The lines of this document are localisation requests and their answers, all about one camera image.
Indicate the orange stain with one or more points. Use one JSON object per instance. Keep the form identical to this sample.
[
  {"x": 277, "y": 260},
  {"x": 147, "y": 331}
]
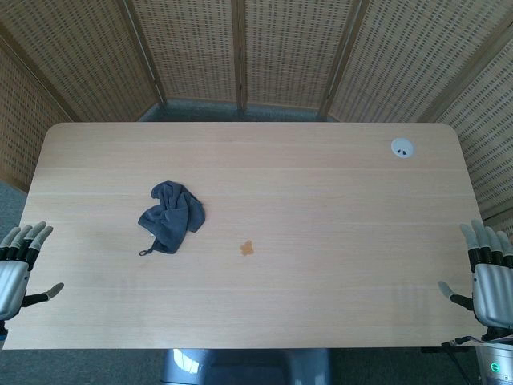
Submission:
[{"x": 247, "y": 248}]

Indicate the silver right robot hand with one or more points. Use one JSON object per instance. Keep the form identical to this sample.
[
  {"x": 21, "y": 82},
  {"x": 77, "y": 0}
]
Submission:
[{"x": 495, "y": 293}]

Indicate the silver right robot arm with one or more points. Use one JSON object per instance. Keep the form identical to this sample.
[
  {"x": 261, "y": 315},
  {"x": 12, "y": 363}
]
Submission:
[{"x": 497, "y": 365}]

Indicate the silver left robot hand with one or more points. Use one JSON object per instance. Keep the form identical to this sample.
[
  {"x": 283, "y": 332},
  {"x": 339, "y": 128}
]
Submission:
[{"x": 12, "y": 280}]

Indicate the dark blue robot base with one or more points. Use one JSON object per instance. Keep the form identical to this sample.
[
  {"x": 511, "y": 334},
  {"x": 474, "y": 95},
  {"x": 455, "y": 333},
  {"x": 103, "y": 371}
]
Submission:
[{"x": 240, "y": 367}]

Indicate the woven folding screen panel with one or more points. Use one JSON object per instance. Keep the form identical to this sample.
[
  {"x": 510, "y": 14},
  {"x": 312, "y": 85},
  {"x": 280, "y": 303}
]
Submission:
[
  {"x": 489, "y": 132},
  {"x": 192, "y": 48},
  {"x": 80, "y": 48},
  {"x": 296, "y": 48},
  {"x": 409, "y": 52},
  {"x": 24, "y": 120}
]

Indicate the grey microfibre cloth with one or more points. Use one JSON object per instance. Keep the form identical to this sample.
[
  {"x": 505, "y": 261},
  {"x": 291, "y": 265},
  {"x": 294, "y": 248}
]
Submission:
[{"x": 172, "y": 218}]

